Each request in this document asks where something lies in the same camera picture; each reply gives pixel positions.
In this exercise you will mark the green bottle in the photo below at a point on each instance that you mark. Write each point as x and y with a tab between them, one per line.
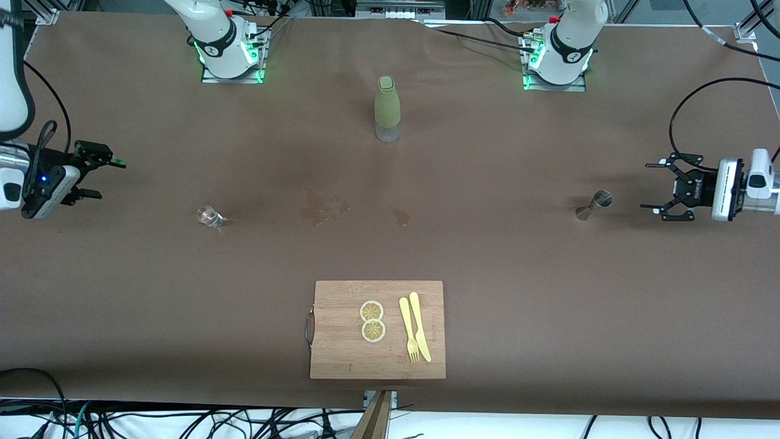
387	103

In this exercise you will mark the metal jigger measuring cup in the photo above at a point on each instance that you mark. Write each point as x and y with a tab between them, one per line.
602	198

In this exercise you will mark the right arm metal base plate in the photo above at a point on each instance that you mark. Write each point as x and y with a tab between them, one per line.
210	78

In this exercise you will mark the aluminium frame corner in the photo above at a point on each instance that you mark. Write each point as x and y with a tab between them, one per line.
744	32
47	15

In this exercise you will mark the clear glass cup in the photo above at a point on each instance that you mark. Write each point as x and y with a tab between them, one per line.
208	215

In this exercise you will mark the brown table cover sheet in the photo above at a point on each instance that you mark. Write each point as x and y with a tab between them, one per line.
548	305

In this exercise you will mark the wooden post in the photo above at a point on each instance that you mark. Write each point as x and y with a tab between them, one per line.
375	424

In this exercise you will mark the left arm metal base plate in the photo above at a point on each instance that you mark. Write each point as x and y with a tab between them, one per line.
576	87

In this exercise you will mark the yellow plastic knife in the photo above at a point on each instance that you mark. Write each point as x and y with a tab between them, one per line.
423	347

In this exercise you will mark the grey power strip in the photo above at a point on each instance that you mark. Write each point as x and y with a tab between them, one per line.
402	11

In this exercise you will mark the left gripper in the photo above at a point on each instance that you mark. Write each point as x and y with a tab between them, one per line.
698	188

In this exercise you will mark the metal bracket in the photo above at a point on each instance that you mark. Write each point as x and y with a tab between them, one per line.
367	399

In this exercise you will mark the lemon slice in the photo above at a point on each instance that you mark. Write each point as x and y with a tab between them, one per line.
372	311
373	331

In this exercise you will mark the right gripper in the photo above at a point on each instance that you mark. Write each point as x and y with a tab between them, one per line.
74	160

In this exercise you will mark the yellow plastic fork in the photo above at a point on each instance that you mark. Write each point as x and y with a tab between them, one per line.
404	314

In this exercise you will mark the wooden cutting board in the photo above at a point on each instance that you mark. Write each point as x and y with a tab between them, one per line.
341	353

